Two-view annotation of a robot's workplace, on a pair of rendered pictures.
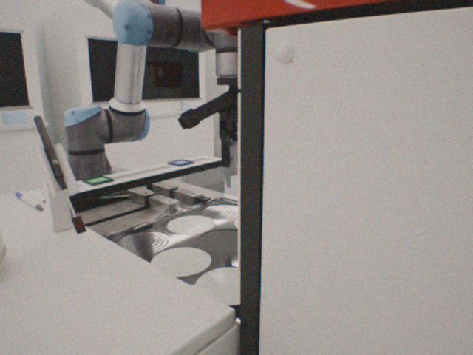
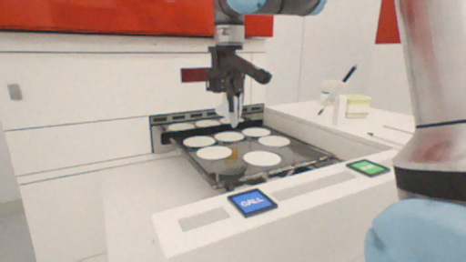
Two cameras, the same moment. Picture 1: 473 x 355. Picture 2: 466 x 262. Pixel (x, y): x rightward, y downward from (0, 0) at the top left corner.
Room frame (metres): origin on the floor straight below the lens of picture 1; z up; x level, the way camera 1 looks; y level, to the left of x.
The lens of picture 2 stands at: (1.31, 0.27, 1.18)
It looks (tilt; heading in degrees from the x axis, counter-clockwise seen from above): 16 degrees down; 201
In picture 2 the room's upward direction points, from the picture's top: straight up
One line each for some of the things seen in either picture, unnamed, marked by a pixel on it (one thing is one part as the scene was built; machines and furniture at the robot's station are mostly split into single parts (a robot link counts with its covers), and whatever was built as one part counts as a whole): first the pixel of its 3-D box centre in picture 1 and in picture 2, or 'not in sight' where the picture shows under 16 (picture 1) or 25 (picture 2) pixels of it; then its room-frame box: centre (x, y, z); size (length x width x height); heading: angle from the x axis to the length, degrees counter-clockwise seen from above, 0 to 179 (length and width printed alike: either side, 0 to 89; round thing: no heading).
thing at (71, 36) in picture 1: (140, 103); not in sight; (4.42, 1.26, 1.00); 1.80 x 1.08 x 2.00; 139
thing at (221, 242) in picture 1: (225, 241); (245, 146); (0.59, 0.02, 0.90); 0.34 x 0.34 x 0.01; 49
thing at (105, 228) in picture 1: (138, 223); not in sight; (0.75, 0.24, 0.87); 0.36 x 0.08 x 0.03; 139
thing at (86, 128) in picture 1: (86, 126); not in sight; (1.07, 0.48, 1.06); 0.13 x 0.12 x 0.14; 128
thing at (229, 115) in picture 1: (239, 110); (226, 69); (0.66, 0.00, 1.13); 0.09 x 0.08 x 0.12; 89
